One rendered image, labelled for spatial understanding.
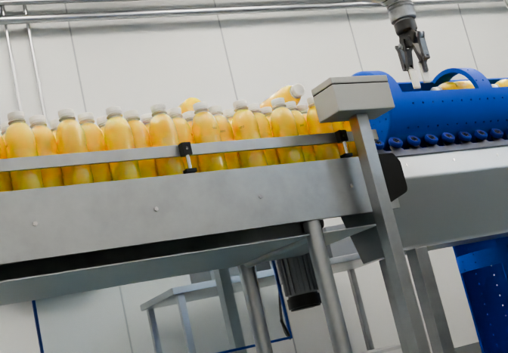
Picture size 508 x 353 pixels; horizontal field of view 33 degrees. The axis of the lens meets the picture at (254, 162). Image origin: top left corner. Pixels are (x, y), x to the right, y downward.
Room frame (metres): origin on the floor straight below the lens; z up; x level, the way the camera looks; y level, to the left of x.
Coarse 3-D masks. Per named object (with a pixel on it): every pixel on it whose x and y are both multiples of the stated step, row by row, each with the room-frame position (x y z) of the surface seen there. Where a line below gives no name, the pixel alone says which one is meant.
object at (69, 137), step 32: (32, 128) 2.04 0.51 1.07; (64, 128) 2.02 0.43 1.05; (96, 128) 2.09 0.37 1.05; (128, 128) 2.10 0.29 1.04; (160, 128) 2.15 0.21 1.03; (192, 128) 2.24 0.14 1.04; (224, 128) 2.28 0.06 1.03; (256, 128) 2.30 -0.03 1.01; (288, 128) 2.35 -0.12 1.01; (160, 160) 2.15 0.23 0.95; (192, 160) 2.22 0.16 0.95; (224, 160) 2.23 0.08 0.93; (256, 160) 2.28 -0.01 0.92; (288, 160) 2.35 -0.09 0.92
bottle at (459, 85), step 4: (444, 84) 2.93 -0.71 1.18; (448, 84) 2.93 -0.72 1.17; (452, 84) 2.93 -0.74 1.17; (456, 84) 2.94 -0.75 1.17; (460, 84) 2.95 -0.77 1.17; (464, 84) 2.96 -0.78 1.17; (468, 84) 2.97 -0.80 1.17; (440, 88) 2.92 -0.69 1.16; (444, 88) 2.92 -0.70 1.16; (448, 88) 2.92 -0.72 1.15; (452, 88) 2.93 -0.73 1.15; (456, 88) 2.93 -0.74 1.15; (460, 88) 2.95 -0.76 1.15; (464, 88) 2.95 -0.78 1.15
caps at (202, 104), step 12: (108, 108) 2.10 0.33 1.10; (120, 108) 2.11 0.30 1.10; (156, 108) 2.16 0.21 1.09; (180, 108) 2.24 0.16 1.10; (216, 108) 2.29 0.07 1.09; (252, 108) 2.36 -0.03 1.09; (264, 108) 2.42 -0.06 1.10; (36, 120) 2.03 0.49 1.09; (96, 120) 2.17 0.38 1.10; (144, 120) 2.23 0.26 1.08; (0, 132) 2.09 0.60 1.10
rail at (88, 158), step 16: (192, 144) 2.17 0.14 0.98; (208, 144) 2.20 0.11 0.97; (224, 144) 2.22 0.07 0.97; (240, 144) 2.25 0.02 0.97; (256, 144) 2.28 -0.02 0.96; (272, 144) 2.30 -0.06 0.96; (288, 144) 2.33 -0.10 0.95; (304, 144) 2.36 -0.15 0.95; (0, 160) 1.91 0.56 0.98; (16, 160) 1.93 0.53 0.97; (32, 160) 1.95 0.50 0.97; (48, 160) 1.97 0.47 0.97; (64, 160) 1.99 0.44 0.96; (80, 160) 2.01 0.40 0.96; (96, 160) 2.03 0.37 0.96; (112, 160) 2.05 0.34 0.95; (128, 160) 2.08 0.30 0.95
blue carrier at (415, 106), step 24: (360, 72) 2.71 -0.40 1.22; (384, 72) 2.71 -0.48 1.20; (456, 72) 2.91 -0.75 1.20; (408, 96) 2.67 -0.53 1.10; (432, 96) 2.73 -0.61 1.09; (456, 96) 2.78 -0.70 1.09; (480, 96) 2.84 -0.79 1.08; (504, 96) 2.90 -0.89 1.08; (384, 120) 2.67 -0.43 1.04; (408, 120) 2.68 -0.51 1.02; (432, 120) 2.74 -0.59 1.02; (456, 120) 2.80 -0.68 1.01; (480, 120) 2.86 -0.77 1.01; (504, 120) 2.93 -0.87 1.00; (384, 144) 2.70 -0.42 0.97
